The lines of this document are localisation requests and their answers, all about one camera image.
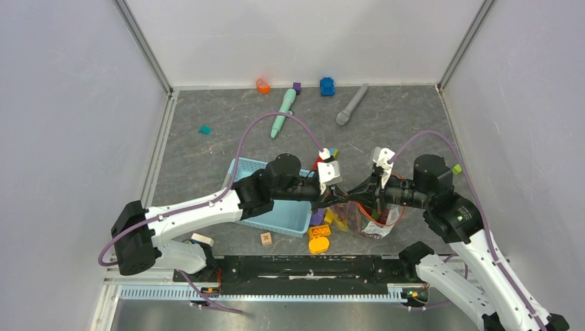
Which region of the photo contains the purple cable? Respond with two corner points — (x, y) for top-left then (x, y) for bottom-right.
(388, 130), (547, 331)
(97, 112), (330, 268)

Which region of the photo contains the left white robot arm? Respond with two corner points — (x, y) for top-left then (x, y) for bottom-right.
(112, 153), (342, 281)

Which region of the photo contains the light blue cable comb rail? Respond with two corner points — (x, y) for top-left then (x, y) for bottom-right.
(119, 285), (407, 303)

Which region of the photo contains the yellow oval toy block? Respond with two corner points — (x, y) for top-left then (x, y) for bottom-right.
(308, 237), (330, 254)

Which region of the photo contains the grey toy microphone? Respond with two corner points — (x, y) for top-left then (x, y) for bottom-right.
(335, 83), (369, 126)

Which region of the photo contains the teal small block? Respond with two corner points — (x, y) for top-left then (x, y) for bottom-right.
(198, 126), (211, 135)

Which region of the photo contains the white yellow striped block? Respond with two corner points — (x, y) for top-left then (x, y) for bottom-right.
(190, 233), (215, 247)

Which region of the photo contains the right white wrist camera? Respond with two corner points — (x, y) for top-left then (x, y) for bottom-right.
(372, 147), (395, 188)

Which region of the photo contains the purple toy cylinder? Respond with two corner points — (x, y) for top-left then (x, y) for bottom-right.
(309, 208), (326, 227)

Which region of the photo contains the mint green toy pen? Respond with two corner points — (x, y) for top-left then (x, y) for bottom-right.
(270, 88), (297, 139)

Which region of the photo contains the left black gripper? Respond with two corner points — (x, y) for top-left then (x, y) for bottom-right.
(272, 177), (348, 214)

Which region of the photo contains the orange lego brick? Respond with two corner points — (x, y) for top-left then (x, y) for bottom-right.
(307, 224), (331, 240)

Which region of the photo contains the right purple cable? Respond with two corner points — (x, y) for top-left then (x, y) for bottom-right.
(388, 130), (547, 331)

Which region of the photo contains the multicolour stacked brick block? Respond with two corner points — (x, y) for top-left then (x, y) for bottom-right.
(312, 148), (339, 170)

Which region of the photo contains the small purple block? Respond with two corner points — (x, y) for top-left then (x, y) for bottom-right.
(292, 82), (301, 95)

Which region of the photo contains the wooden cube with X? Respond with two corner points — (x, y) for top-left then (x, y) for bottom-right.
(260, 232), (272, 246)

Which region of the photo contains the green small cube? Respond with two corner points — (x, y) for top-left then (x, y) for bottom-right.
(452, 164), (463, 175)

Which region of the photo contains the light blue plastic basket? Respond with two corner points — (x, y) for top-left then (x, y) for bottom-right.
(224, 157), (312, 237)

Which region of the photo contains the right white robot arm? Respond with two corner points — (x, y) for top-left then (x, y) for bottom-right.
(348, 148), (570, 330)

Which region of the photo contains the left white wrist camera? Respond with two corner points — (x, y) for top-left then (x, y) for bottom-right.
(317, 148), (343, 194)

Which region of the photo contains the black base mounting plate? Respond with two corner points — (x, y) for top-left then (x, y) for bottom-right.
(190, 255), (421, 295)

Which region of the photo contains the yellow flat brick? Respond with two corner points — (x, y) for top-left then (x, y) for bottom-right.
(323, 208), (336, 225)

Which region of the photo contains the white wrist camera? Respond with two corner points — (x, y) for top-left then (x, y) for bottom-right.
(317, 148), (343, 194)
(372, 147), (395, 188)

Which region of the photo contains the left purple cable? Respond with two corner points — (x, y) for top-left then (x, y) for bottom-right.
(97, 112), (330, 268)

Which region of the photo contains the clear orange zip bag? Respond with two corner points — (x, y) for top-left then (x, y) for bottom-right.
(329, 174), (406, 239)

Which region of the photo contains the blue toy car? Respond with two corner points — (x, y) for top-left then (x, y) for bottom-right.
(319, 77), (335, 97)

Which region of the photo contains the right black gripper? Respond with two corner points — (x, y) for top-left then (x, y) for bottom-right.
(346, 166), (431, 212)

